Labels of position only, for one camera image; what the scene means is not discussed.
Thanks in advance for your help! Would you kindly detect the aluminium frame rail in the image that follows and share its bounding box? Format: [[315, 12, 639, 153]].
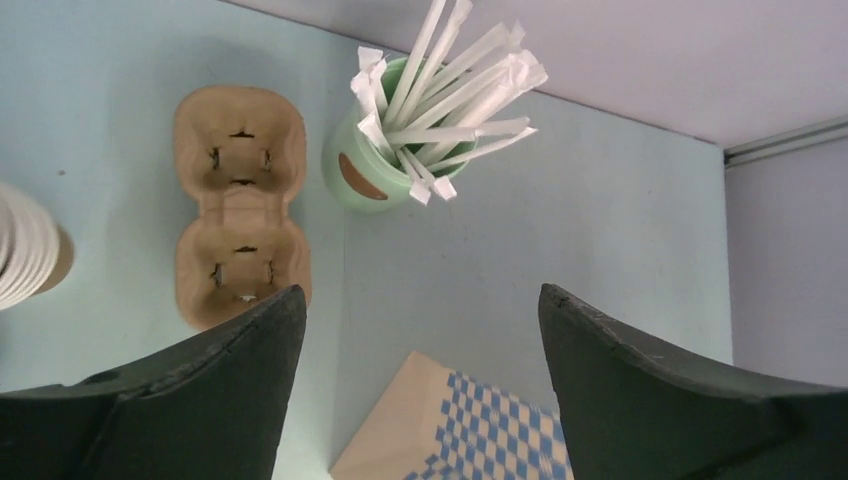
[[724, 116, 847, 168]]

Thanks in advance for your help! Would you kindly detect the green straw holder cup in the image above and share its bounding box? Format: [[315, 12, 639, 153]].
[[322, 100, 414, 213]]

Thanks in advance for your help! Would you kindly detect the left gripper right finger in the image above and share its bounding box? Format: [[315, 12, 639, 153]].
[[538, 283, 847, 479]]

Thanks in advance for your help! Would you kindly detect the blue checkered paper bag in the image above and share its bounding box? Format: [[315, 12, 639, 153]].
[[330, 352, 574, 479]]

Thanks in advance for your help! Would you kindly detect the stack of paper cups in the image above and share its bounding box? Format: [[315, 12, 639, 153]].
[[1, 182, 74, 310]]

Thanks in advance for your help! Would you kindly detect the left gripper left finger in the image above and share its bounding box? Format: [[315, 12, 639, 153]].
[[1, 285, 307, 479]]

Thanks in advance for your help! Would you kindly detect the white wrapped straws bundle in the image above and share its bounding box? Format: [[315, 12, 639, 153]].
[[350, 1, 548, 206]]

